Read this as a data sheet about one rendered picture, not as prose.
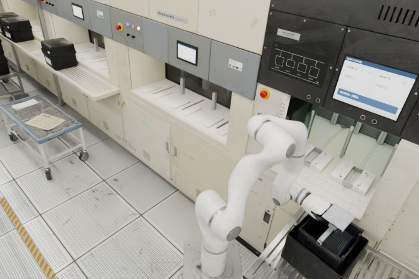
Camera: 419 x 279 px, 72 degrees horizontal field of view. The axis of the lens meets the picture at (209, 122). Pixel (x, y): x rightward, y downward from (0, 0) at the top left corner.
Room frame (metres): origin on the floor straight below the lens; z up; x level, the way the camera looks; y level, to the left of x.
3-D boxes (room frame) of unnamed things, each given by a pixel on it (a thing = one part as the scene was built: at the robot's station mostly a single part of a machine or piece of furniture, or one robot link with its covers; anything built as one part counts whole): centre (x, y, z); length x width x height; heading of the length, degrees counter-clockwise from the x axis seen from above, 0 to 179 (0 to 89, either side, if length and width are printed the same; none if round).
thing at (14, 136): (2.50, 1.73, 0.24); 0.97 x 0.52 x 0.48; 53
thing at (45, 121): (2.37, 1.61, 0.47); 0.31 x 0.23 x 0.02; 71
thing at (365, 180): (1.39, -0.92, 0.89); 0.22 x 0.21 x 0.04; 140
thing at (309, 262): (0.89, -0.60, 0.85); 0.28 x 0.28 x 0.17; 44
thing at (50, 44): (3.00, 1.68, 0.93); 0.30 x 0.28 x 0.26; 47
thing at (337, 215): (0.89, -0.60, 0.93); 0.24 x 0.20 x 0.32; 134
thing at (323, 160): (1.56, -0.71, 0.89); 0.22 x 0.21 x 0.04; 140
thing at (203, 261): (0.81, -0.07, 0.85); 0.19 x 0.19 x 0.18
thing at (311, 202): (0.97, -0.52, 1.06); 0.11 x 0.10 x 0.07; 44
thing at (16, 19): (3.77, 2.60, 0.93); 0.30 x 0.28 x 0.26; 53
